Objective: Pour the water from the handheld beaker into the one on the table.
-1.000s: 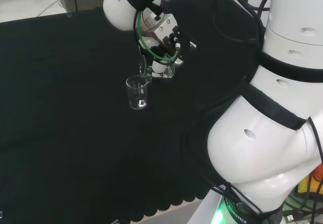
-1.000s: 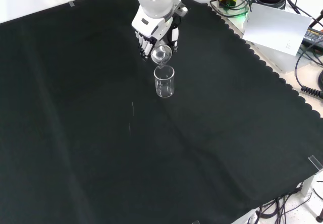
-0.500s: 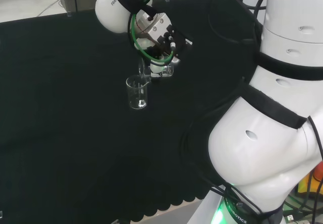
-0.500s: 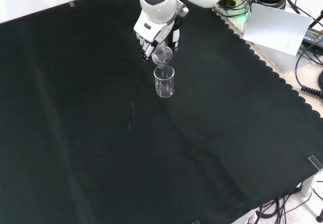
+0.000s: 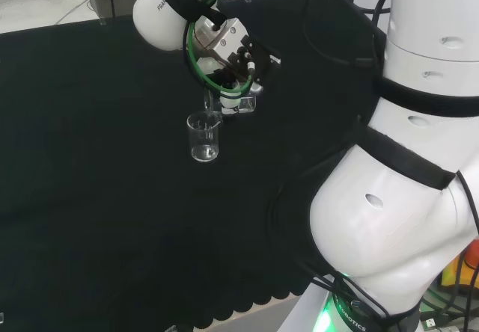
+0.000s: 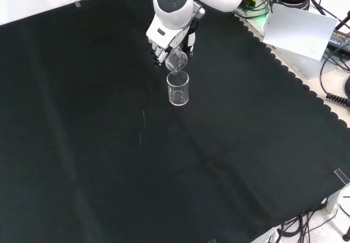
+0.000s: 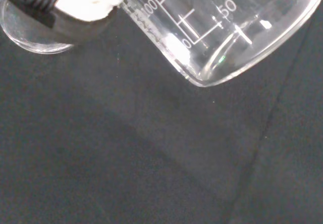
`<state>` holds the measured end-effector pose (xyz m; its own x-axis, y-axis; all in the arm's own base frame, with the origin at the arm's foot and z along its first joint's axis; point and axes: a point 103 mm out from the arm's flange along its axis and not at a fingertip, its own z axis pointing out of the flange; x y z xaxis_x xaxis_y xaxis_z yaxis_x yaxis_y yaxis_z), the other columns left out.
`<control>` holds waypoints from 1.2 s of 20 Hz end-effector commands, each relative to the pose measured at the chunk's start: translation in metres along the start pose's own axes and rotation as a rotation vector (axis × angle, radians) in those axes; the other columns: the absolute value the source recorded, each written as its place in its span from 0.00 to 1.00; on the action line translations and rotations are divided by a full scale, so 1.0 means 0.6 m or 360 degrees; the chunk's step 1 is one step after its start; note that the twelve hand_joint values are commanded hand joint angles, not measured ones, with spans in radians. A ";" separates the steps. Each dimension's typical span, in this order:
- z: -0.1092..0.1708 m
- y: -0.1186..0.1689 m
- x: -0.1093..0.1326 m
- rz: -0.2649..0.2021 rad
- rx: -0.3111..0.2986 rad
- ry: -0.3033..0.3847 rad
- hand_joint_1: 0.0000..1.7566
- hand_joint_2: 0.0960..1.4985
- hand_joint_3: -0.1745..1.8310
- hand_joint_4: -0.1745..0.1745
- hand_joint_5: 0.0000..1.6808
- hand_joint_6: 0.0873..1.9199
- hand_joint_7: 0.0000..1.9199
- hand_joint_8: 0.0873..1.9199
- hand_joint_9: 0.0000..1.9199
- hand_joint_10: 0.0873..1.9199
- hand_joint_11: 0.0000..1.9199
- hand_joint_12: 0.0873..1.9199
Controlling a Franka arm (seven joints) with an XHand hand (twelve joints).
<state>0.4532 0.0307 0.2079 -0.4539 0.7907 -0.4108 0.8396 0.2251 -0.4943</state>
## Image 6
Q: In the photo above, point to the black bench cloth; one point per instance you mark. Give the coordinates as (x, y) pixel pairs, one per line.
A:
(109, 144)

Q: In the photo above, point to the pale board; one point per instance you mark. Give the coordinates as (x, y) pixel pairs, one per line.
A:
(298, 32)

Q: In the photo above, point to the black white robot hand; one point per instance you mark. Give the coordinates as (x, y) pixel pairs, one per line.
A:
(164, 36)

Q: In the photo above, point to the black power adapter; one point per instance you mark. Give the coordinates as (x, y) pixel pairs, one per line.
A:
(340, 39)

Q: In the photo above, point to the clear glass beaker with water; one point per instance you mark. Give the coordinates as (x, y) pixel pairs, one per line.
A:
(176, 61)

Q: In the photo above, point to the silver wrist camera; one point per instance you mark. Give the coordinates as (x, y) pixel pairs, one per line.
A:
(199, 11)

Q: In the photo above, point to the clear tape strip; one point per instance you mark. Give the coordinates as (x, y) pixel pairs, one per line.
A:
(341, 176)
(77, 4)

